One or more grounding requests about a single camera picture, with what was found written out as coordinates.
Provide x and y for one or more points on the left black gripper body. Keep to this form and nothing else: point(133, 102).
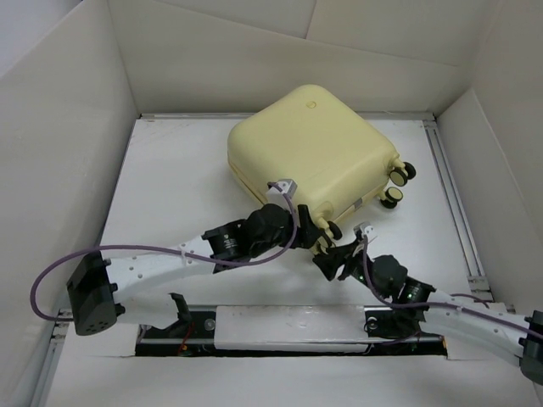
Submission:
point(280, 239)

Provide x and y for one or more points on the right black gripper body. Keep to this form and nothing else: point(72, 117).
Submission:
point(355, 267)

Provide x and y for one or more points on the yellow hard-shell suitcase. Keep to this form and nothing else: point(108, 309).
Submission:
point(337, 160)

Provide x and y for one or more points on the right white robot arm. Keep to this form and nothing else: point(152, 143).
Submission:
point(515, 338)

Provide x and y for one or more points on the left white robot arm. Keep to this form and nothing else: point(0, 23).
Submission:
point(103, 292)

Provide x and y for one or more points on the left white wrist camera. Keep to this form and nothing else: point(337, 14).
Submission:
point(281, 191)

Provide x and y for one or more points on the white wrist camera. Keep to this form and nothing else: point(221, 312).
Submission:
point(281, 191)
point(365, 230)

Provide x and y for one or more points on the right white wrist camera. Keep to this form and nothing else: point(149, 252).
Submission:
point(365, 230)

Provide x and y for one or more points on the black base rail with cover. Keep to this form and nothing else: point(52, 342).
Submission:
point(287, 331)

